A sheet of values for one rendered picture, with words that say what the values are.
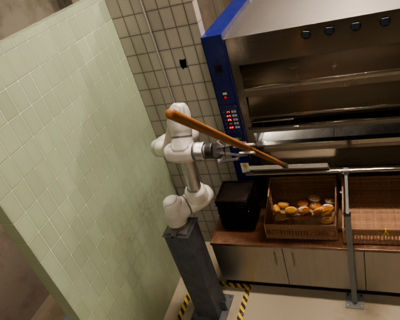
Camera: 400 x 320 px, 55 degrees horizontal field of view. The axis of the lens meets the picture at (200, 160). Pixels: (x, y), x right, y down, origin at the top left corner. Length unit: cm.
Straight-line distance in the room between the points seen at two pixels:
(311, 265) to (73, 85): 225
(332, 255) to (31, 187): 219
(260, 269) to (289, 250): 38
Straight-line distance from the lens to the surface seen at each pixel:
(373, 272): 333
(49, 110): 251
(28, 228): 237
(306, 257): 327
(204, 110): 322
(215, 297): 346
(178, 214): 280
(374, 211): 341
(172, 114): 105
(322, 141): 319
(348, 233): 296
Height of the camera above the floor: 289
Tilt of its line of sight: 31 degrees down
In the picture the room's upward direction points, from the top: 18 degrees counter-clockwise
